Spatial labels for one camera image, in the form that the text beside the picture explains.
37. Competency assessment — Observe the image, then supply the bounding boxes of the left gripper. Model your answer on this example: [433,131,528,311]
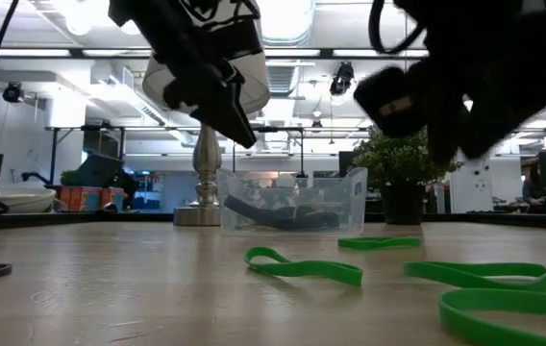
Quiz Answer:
[108,0,264,150]

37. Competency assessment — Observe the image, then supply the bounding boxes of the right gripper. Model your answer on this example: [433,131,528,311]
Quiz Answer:
[392,0,546,167]

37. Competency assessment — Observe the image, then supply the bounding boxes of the wide black rubber band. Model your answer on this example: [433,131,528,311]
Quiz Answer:
[222,193,341,232]

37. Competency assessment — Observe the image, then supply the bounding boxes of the round green rubber band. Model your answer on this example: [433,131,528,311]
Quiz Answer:
[436,287,546,346]

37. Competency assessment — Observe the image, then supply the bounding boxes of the clear plastic bin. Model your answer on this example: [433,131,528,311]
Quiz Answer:
[216,166,369,237]

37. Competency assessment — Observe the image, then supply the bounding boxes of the white shade table lamp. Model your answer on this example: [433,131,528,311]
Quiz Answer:
[141,28,272,227]

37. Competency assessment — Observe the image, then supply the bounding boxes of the person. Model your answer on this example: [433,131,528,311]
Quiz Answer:
[521,161,546,209]

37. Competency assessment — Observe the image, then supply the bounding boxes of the potted green plant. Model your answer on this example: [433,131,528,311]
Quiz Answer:
[351,123,465,227]

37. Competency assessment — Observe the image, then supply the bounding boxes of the black tilted case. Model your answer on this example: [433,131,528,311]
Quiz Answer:
[60,152,140,212]

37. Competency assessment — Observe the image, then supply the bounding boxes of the orange patterned box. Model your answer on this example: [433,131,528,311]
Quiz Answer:
[56,185,126,213]

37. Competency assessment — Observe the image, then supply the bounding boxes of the white bowl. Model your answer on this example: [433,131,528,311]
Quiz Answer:
[0,185,58,214]

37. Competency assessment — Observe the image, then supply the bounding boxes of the black rack frame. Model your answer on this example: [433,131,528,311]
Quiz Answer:
[253,126,307,179]
[44,125,128,186]

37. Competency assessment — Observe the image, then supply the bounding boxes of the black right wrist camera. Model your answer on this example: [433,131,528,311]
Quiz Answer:
[353,65,431,139]

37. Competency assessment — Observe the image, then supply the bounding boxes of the black ceiling camera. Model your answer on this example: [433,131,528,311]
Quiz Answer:
[2,81,26,105]
[328,61,356,97]

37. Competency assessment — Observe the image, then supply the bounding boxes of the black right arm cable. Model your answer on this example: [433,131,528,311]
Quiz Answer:
[367,0,431,56]

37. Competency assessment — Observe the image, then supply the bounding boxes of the black overhead frame bar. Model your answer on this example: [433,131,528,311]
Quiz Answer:
[0,46,431,62]

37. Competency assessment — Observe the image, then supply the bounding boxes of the black table frame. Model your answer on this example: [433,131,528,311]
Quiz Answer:
[0,211,546,233]

